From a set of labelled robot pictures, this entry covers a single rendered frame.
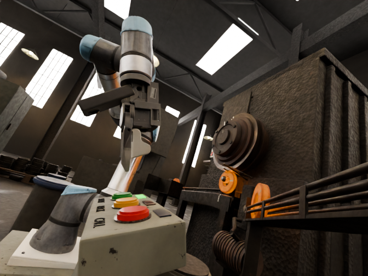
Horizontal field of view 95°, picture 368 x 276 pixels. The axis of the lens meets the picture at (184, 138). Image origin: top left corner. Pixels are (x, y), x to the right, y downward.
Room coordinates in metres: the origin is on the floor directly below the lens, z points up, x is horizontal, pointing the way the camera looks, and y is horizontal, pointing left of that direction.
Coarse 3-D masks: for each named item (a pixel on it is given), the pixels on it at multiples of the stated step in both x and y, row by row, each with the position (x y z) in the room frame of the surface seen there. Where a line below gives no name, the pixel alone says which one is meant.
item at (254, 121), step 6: (240, 114) 1.17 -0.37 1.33; (246, 114) 1.10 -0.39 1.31; (252, 120) 1.04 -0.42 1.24; (258, 126) 1.01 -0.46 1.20; (258, 132) 1.00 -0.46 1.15; (252, 138) 1.01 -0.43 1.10; (258, 138) 1.00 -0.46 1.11; (252, 144) 1.00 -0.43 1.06; (258, 144) 1.01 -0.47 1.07; (252, 150) 1.00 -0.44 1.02; (258, 150) 1.02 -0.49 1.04; (246, 156) 1.03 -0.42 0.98; (252, 156) 1.04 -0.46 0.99; (216, 162) 1.32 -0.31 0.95; (240, 162) 1.07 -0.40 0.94; (246, 162) 1.07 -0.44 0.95; (228, 168) 1.17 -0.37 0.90; (240, 168) 1.12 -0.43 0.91
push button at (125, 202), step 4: (116, 200) 0.30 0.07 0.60; (120, 200) 0.30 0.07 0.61; (124, 200) 0.30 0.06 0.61; (128, 200) 0.30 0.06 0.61; (132, 200) 0.30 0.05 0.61; (136, 200) 0.31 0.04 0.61; (116, 204) 0.30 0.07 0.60; (120, 204) 0.29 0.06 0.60; (124, 204) 0.29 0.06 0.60; (128, 204) 0.29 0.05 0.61; (132, 204) 0.30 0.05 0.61; (136, 204) 0.30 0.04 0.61
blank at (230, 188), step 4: (224, 172) 1.24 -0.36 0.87; (228, 172) 1.20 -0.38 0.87; (232, 172) 1.17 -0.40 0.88; (228, 176) 1.19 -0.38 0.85; (232, 176) 1.15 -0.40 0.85; (236, 176) 1.16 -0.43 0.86; (220, 180) 1.26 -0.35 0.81; (232, 180) 1.14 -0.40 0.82; (236, 180) 1.14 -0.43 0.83; (220, 184) 1.25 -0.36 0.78; (224, 184) 1.23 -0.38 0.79; (228, 184) 1.17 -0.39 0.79; (232, 184) 1.14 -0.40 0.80; (236, 184) 1.14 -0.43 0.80; (220, 188) 1.24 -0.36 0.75; (224, 188) 1.21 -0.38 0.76; (228, 188) 1.16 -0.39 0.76; (232, 188) 1.15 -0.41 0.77; (224, 192) 1.20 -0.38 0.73; (228, 192) 1.18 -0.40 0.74
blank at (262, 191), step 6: (258, 186) 0.73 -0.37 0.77; (264, 186) 0.69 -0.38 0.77; (258, 192) 0.71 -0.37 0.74; (264, 192) 0.67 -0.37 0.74; (252, 198) 0.80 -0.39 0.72; (258, 198) 0.70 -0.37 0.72; (264, 198) 0.66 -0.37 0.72; (252, 216) 0.75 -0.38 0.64; (258, 216) 0.69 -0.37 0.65; (264, 216) 0.68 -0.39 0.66
